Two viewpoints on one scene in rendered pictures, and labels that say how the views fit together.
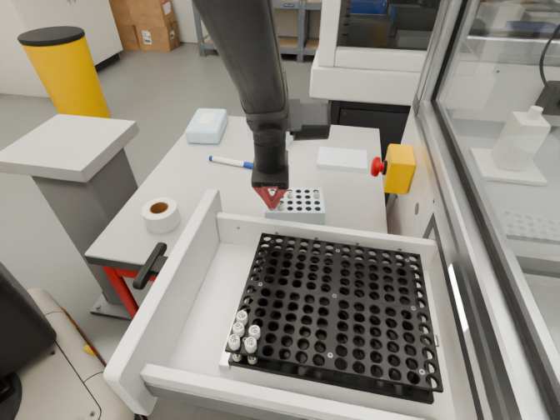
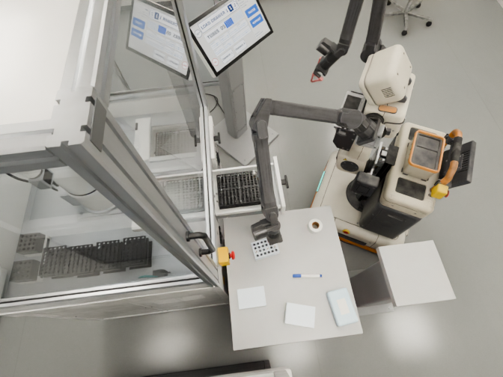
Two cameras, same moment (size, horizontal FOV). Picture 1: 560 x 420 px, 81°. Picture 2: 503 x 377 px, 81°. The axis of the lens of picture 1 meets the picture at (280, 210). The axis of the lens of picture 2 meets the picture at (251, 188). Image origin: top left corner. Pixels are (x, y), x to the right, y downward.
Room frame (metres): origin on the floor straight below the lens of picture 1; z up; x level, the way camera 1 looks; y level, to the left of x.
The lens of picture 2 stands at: (0.88, -0.16, 2.23)
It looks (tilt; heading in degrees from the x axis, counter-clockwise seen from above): 64 degrees down; 167
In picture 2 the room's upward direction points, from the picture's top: 4 degrees counter-clockwise
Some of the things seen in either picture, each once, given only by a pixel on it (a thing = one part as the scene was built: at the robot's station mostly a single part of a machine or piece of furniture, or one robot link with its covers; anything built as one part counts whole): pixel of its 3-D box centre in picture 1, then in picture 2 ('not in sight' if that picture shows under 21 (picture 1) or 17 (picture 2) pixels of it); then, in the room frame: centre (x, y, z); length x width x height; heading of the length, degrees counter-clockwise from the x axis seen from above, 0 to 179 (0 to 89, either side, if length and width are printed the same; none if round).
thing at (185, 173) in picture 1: (268, 271); (281, 282); (0.66, 0.04, 0.38); 0.62 x 0.58 x 0.76; 169
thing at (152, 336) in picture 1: (183, 283); (278, 185); (0.26, 0.13, 0.87); 0.29 x 0.02 x 0.11; 169
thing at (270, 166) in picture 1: (270, 156); (273, 231); (0.50, 0.02, 0.92); 0.10 x 0.07 x 0.07; 179
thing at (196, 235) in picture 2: not in sight; (202, 244); (0.63, -0.25, 1.45); 0.05 x 0.03 x 0.19; 79
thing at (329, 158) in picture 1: (342, 159); (251, 297); (0.73, -0.16, 0.77); 0.13 x 0.09 x 0.02; 80
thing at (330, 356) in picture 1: (332, 309); (239, 190); (0.23, -0.07, 0.87); 0.22 x 0.18 x 0.06; 79
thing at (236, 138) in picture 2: not in sight; (237, 96); (-0.72, 0.17, 0.51); 0.50 x 0.45 x 1.02; 30
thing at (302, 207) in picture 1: (293, 206); (265, 248); (0.53, -0.03, 0.78); 0.12 x 0.08 x 0.04; 89
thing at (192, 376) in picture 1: (338, 312); (238, 191); (0.22, -0.08, 0.86); 0.40 x 0.26 x 0.06; 79
